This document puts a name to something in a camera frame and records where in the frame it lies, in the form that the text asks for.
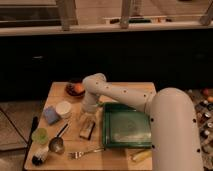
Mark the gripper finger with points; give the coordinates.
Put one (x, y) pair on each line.
(81, 121)
(94, 120)

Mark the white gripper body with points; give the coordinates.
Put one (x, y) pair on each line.
(88, 115)

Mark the wooden block eraser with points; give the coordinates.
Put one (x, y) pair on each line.
(87, 129)

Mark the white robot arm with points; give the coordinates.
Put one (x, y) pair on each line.
(175, 138)

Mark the white round container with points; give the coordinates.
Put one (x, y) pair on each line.
(63, 109)

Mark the orange fruit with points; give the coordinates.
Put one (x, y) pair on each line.
(78, 87)

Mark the green plastic tray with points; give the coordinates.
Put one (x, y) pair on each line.
(124, 127)

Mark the dark red bowl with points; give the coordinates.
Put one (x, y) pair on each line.
(70, 88)

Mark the silver fork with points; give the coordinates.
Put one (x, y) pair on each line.
(79, 154)

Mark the metal measuring cup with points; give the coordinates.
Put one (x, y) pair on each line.
(56, 144)

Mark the green plastic cup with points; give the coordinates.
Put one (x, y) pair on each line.
(40, 136)

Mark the spice bottles rack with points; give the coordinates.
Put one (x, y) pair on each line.
(203, 104)

